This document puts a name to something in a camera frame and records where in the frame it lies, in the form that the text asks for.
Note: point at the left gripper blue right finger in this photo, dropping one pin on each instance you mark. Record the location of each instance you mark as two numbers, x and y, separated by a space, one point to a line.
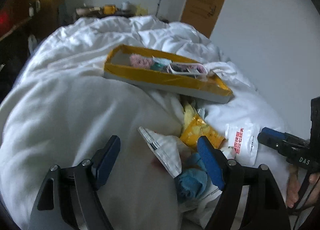
214 161

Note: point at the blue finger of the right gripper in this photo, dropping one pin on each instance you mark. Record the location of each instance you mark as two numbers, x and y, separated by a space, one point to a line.
283 148
267 132

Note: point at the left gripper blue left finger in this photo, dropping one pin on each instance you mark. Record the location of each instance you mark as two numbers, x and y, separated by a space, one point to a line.
104 160

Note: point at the blue cloth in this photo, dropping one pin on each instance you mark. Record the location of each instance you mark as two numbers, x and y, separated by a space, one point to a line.
192 182

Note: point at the white red-text packet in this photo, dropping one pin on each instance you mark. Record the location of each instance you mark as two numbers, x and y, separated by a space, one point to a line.
242 137

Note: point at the orange snack packet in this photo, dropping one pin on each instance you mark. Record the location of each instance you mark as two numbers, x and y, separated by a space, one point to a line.
198 128

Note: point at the white grey pouch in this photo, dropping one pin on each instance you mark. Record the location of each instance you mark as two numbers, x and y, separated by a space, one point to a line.
169 150

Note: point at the yellow towel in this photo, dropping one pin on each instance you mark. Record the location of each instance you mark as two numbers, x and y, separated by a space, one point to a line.
190 113

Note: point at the printed plastic pouch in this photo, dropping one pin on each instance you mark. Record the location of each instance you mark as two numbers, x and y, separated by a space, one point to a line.
194 70

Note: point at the pink knitted toy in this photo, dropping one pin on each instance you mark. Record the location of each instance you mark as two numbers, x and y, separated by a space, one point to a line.
138 61

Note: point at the yellow taped white box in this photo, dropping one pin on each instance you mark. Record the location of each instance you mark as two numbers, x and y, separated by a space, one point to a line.
117 66

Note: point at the person's right hand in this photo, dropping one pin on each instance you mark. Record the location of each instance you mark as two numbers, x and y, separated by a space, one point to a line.
293 187

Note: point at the white duvet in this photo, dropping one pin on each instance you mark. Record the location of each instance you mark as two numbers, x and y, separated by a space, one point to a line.
62 110

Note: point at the cluttered side table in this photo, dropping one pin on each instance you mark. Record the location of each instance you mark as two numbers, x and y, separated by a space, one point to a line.
97 12

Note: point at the yellow container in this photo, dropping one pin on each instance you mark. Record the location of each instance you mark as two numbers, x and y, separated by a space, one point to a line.
109 9

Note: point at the yellow plastic bag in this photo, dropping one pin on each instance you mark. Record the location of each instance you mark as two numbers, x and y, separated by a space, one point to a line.
140 11

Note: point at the white cup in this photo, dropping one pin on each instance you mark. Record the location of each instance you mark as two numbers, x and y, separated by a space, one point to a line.
125 6

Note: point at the black thin stand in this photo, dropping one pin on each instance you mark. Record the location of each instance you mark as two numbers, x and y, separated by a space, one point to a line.
158 7

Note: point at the wooden wardrobe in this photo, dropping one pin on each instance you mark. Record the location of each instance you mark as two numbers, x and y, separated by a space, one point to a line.
32 2

